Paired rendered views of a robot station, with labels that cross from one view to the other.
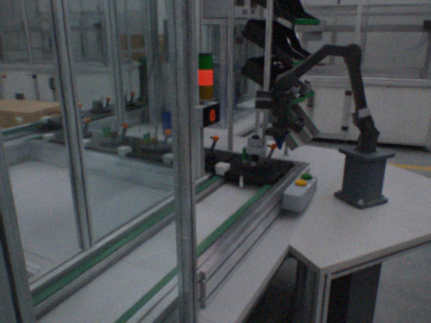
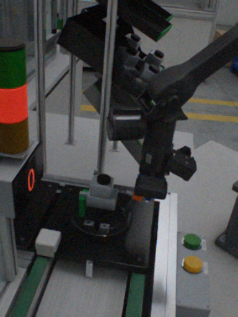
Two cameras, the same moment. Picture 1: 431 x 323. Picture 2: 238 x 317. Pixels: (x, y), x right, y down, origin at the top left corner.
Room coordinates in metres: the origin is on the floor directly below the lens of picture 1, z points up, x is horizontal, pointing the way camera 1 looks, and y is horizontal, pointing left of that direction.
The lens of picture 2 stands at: (0.90, 0.07, 1.54)
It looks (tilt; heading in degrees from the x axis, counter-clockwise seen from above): 31 degrees down; 336
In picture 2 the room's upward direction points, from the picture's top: 6 degrees clockwise
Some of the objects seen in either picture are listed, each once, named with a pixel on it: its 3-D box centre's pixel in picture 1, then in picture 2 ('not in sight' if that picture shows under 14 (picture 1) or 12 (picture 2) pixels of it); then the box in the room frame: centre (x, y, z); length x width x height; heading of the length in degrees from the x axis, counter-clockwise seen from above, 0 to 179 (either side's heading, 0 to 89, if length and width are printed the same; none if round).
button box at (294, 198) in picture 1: (300, 192); (189, 274); (1.32, -0.31, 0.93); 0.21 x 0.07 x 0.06; 152
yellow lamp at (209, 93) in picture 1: (205, 91); (11, 131); (1.39, 0.04, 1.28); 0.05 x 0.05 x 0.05
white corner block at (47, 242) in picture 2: (222, 169); (48, 243); (1.46, -0.03, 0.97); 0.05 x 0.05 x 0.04; 62
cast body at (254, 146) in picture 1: (252, 143); (98, 189); (1.50, -0.15, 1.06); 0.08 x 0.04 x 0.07; 62
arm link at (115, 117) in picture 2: (271, 93); (142, 112); (1.45, -0.21, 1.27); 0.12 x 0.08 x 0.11; 83
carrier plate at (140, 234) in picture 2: (254, 167); (101, 223); (1.50, -0.16, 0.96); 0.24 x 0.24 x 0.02; 62
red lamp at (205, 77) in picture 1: (205, 77); (9, 99); (1.39, 0.04, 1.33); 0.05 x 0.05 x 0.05
